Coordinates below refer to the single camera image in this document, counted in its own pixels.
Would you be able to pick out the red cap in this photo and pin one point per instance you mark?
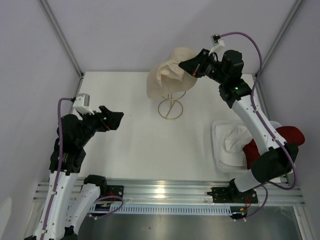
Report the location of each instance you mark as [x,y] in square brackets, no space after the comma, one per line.
[290,133]

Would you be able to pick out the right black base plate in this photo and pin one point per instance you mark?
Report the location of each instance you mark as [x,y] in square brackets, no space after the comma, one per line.
[225,195]

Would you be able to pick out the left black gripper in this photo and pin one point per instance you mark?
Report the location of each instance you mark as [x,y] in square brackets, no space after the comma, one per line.
[111,121]

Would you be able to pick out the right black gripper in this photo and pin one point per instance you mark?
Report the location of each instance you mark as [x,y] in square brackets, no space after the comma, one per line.
[195,66]

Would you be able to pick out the aluminium frame post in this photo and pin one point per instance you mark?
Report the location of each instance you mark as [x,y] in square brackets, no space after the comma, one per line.
[284,29]
[52,20]

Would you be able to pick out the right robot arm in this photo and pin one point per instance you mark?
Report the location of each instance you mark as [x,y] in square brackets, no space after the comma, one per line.
[277,155]

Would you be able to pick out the white bucket hat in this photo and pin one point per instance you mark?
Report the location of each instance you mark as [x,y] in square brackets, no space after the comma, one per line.
[232,145]

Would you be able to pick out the left aluminium frame post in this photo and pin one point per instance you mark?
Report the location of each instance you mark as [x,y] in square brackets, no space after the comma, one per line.
[52,20]

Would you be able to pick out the beige bucket hat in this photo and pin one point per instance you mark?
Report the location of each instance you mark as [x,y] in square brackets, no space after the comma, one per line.
[168,78]

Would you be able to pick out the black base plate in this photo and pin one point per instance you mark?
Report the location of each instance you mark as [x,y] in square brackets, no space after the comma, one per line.
[225,195]
[115,190]

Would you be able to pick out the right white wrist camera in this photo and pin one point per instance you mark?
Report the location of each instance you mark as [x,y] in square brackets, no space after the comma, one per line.
[218,44]

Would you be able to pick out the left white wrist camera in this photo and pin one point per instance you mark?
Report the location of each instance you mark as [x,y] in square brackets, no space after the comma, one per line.
[82,104]

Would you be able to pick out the gold wire hat stand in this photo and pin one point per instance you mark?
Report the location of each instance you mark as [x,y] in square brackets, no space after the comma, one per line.
[170,107]

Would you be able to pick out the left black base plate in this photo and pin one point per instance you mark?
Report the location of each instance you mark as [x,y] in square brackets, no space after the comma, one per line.
[115,190]

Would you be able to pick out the white plastic basket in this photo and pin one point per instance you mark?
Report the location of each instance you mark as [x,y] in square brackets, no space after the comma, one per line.
[220,150]

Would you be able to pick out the white slotted cable duct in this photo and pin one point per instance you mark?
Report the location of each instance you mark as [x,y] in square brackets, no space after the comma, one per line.
[149,209]

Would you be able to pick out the right aluminium frame post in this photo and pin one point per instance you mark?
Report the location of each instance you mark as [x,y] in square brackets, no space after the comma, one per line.
[284,29]

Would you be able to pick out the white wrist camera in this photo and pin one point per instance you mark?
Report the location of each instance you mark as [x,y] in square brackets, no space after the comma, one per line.
[82,104]
[218,44]

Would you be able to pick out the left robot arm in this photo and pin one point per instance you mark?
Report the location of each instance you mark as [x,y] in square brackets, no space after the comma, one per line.
[61,220]

